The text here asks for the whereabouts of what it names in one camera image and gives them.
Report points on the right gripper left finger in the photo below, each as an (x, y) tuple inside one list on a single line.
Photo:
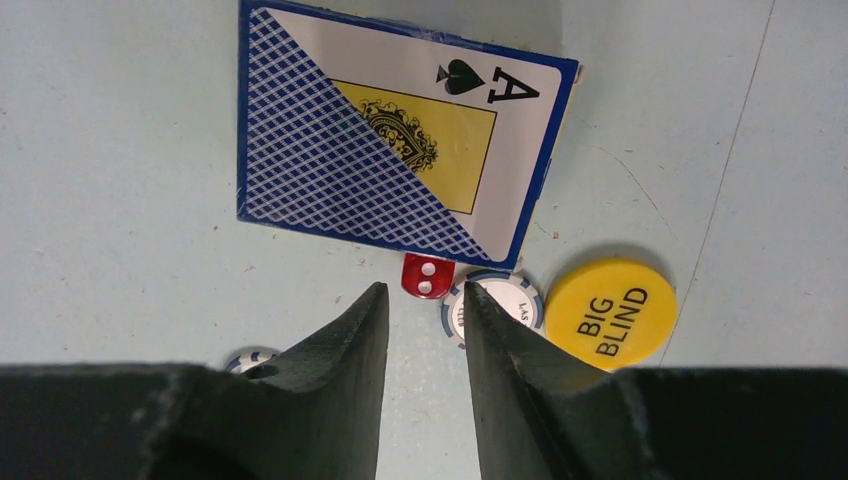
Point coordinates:
[(312, 412)]

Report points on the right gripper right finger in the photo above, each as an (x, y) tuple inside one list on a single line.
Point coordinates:
[(541, 413)]

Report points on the yellow big blind button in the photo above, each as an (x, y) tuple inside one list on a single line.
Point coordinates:
[(611, 313)]

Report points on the red die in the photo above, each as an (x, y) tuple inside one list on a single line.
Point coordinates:
[(427, 277)]

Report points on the blue playing card deck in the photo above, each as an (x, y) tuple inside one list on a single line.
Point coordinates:
[(375, 132)]

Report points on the white poker chip front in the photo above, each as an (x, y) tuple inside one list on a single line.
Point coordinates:
[(248, 358)]

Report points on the white poker chip by die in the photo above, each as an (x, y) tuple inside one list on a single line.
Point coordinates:
[(515, 293)]

